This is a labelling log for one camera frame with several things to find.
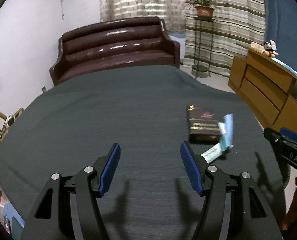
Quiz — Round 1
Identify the blue curtain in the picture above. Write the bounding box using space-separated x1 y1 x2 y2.
264 0 297 72

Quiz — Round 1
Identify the striped beige curtain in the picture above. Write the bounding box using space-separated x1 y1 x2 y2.
184 0 266 76

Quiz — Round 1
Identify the potted green plant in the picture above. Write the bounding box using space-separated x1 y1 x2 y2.
186 0 216 19

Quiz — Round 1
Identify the small cardboard box on sideboard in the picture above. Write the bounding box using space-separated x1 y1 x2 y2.
250 42 265 53

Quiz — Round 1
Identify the wooden sideboard cabinet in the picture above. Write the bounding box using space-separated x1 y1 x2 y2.
228 44 297 132

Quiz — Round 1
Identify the Mickey Mouse plush toy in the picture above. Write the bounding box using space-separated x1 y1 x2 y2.
262 40 278 58

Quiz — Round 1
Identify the white green small tube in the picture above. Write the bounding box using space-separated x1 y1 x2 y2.
201 144 222 164

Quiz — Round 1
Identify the black metal plant stand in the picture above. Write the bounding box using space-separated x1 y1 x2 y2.
192 16 214 79

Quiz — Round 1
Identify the dark brown leather sofa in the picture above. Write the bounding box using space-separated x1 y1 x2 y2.
49 16 180 86

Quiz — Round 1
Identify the blue stool under table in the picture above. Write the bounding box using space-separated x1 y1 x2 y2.
1 202 25 239

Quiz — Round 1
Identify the patterned sheer curtain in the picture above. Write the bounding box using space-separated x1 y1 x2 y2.
100 0 186 33

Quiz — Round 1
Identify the light blue toothpaste box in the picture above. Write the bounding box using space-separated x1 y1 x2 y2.
219 114 234 152

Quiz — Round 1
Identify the white blue toothpaste tube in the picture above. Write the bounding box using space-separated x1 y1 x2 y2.
218 122 227 135

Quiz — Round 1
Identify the dark grey tablecloth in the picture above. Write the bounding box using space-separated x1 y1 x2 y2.
0 66 286 239

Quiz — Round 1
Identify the dark cigarette carton box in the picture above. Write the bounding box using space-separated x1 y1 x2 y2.
187 105 221 145

